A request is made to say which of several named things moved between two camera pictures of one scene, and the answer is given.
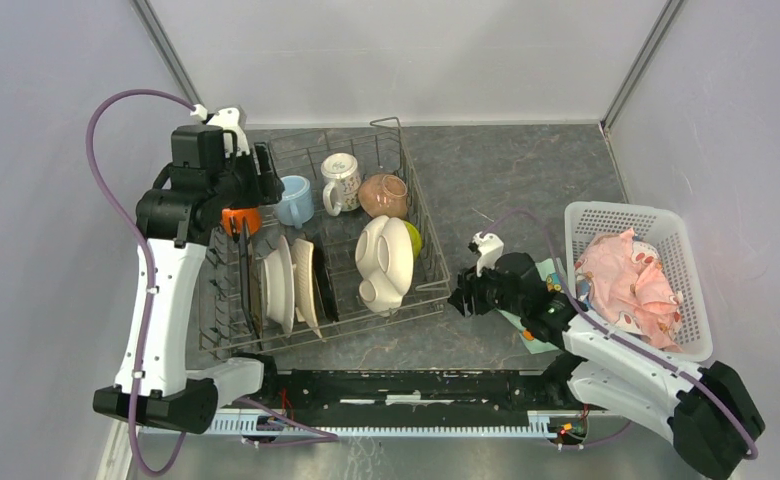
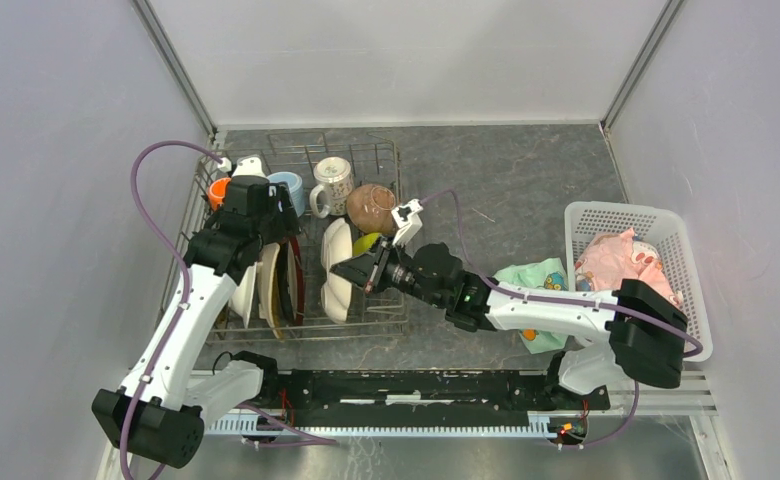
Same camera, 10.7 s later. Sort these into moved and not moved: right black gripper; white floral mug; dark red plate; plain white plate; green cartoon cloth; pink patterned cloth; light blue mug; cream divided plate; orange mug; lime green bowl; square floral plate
Moved: orange mug; right black gripper; square floral plate; white floral mug; cream divided plate; dark red plate; lime green bowl; plain white plate; light blue mug
Not moved: pink patterned cloth; green cartoon cloth
